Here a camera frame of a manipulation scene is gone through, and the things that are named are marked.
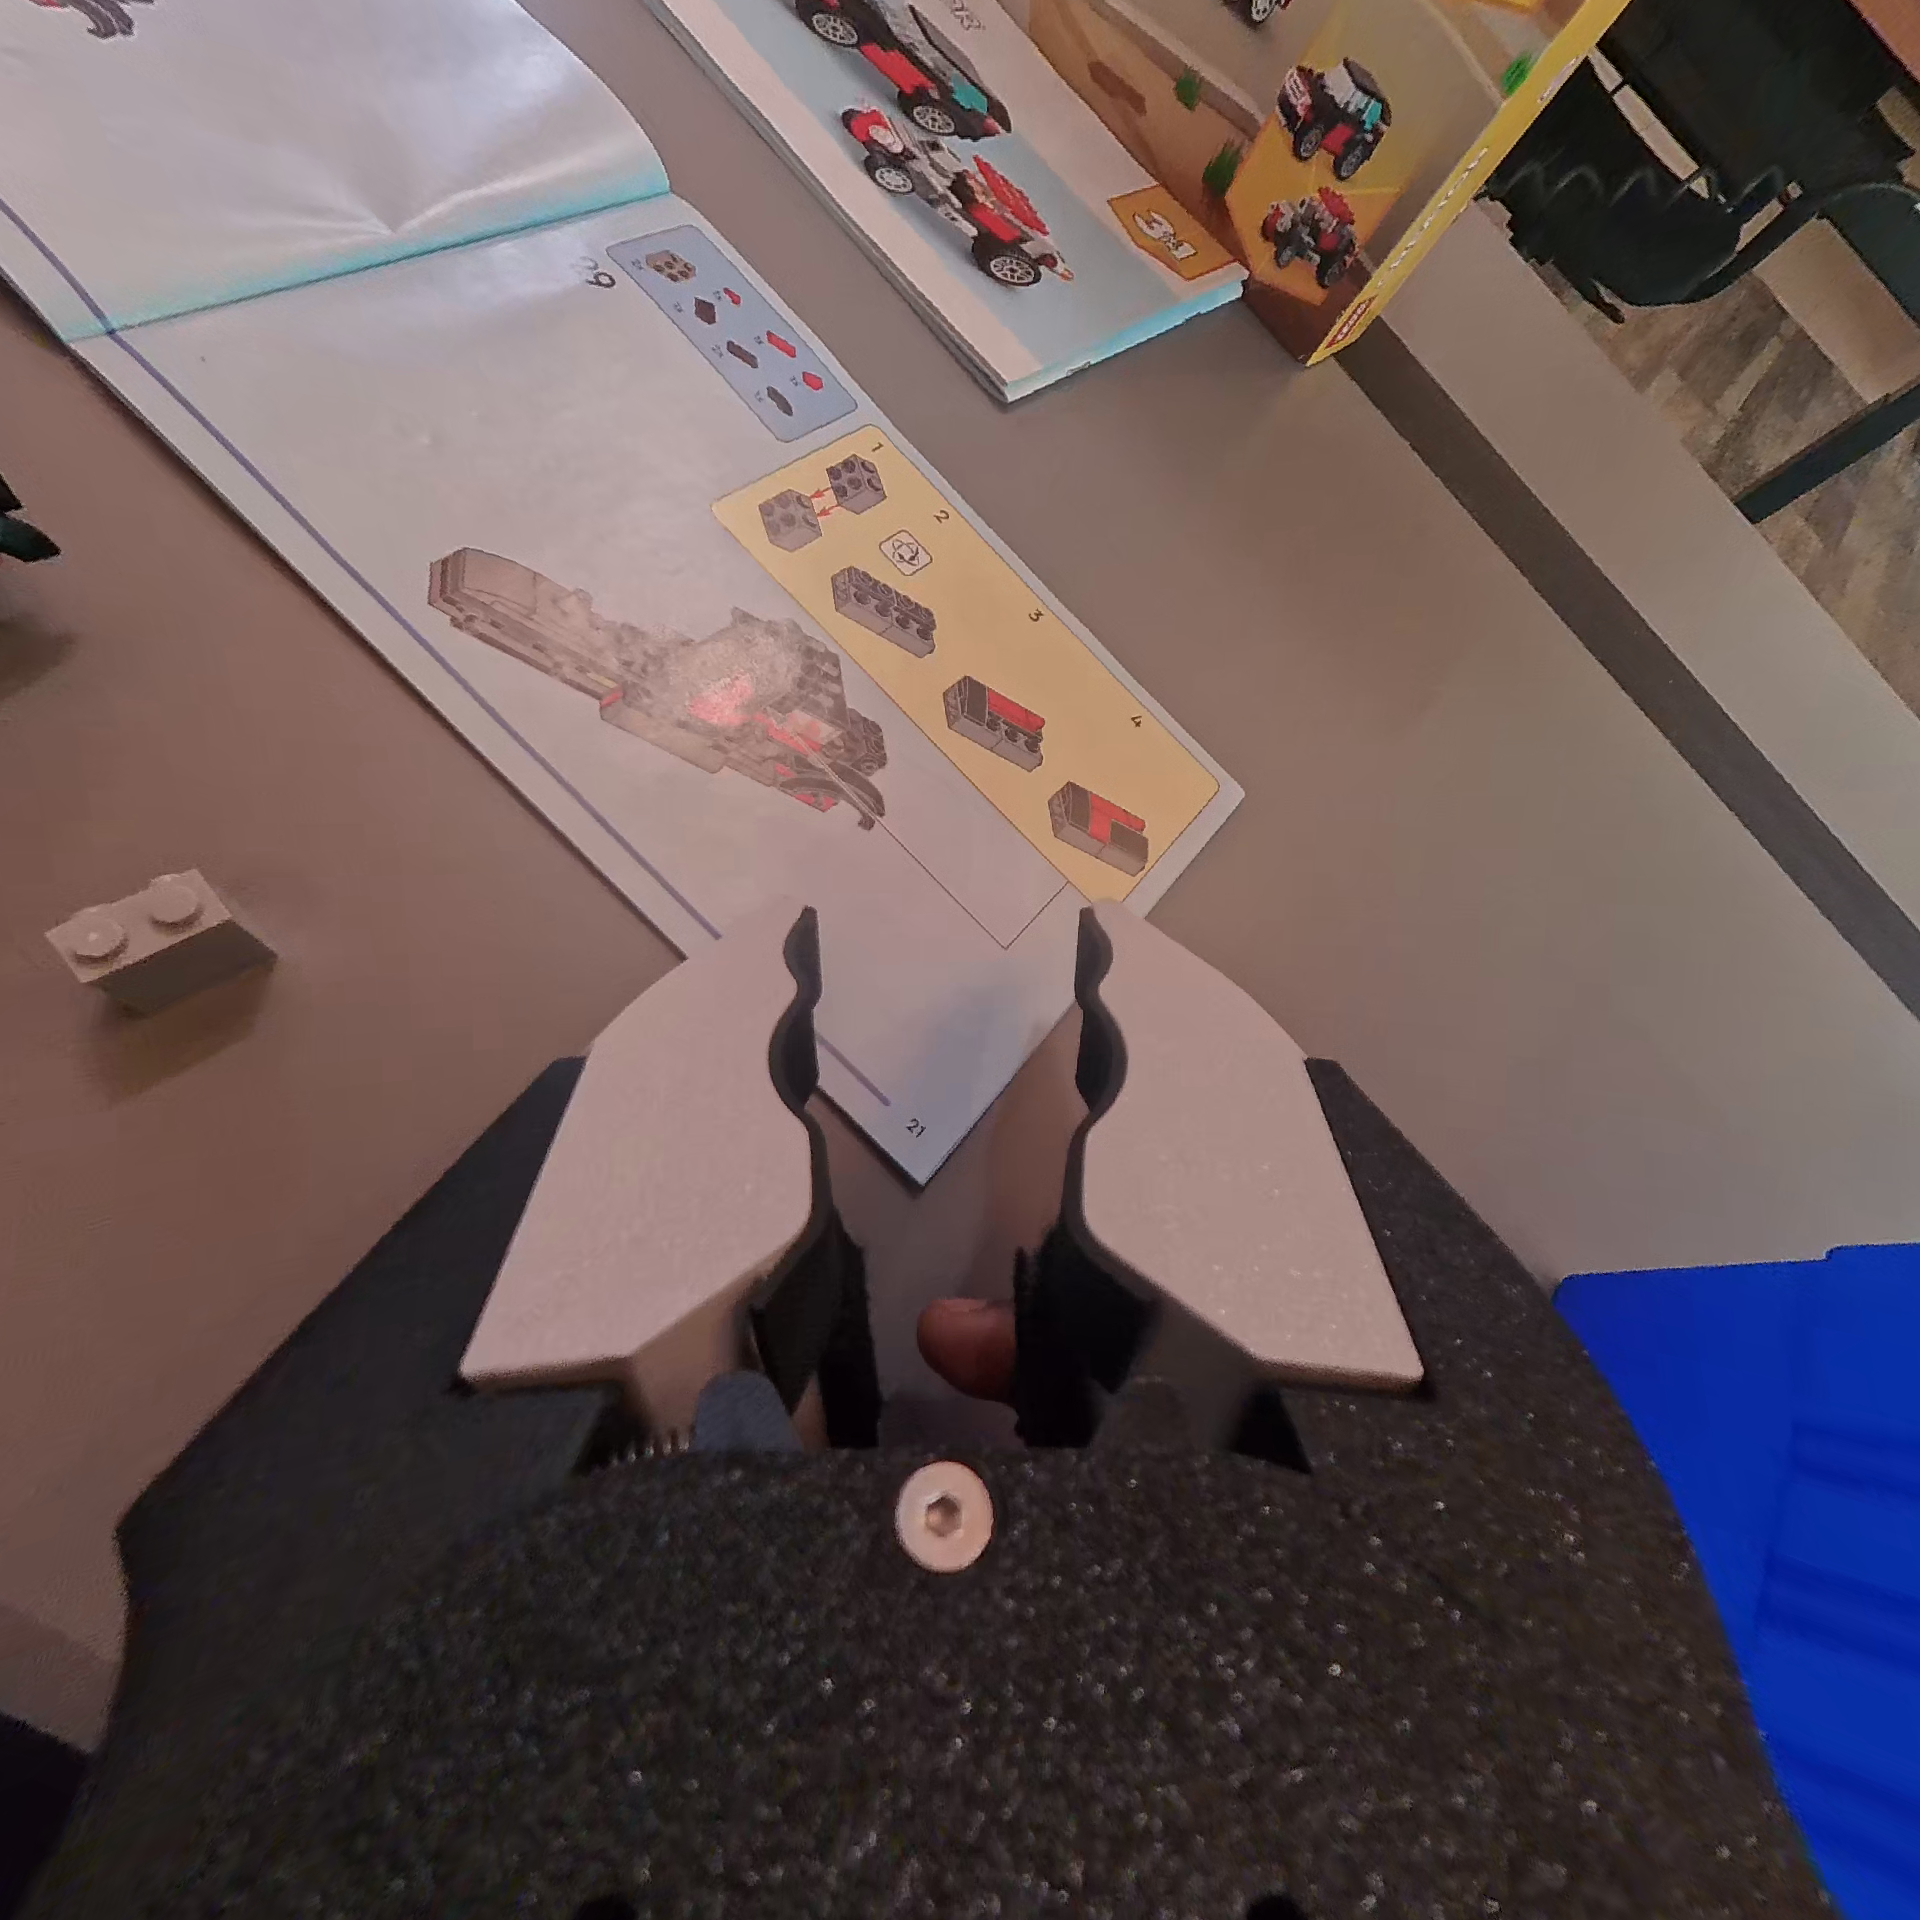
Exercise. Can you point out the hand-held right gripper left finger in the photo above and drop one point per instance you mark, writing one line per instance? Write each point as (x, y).
(661, 1171)

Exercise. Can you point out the blue plastic bin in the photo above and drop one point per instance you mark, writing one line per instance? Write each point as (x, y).
(1799, 1501)

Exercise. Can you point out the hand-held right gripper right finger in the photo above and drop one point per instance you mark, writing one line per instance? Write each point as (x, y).
(1229, 1187)

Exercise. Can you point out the toy set cardboard box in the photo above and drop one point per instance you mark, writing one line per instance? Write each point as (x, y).
(1348, 153)

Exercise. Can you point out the grey studded toy brick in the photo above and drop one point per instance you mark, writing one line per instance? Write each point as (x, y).
(165, 939)

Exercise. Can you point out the open instruction booklet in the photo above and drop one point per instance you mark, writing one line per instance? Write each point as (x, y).
(453, 452)

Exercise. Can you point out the closed instruction booklet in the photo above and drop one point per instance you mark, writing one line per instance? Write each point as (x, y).
(900, 227)

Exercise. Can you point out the black office chair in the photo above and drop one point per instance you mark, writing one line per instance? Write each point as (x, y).
(1847, 227)

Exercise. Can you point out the grey desk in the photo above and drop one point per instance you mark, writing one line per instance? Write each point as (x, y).
(1425, 748)

